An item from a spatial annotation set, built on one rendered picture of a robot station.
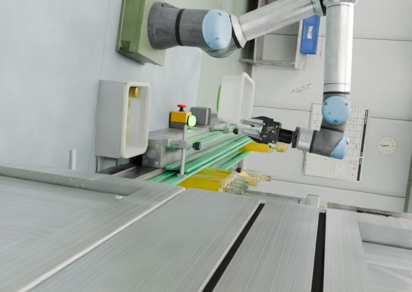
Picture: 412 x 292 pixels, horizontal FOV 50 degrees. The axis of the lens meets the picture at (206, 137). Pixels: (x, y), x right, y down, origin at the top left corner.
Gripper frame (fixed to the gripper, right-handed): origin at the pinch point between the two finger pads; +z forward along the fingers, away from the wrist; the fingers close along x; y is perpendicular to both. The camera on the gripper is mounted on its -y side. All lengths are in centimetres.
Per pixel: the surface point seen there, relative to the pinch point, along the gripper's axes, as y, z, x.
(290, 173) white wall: -595, 13, 60
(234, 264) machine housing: 116, -24, 10
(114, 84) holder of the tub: 33.0, 31.3, -3.0
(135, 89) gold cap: 21.6, 30.1, -3.3
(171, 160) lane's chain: 0.5, 20.7, 17.5
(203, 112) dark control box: -55, 29, -2
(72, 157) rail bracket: 76, 14, 13
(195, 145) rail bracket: 12.7, 9.7, 9.6
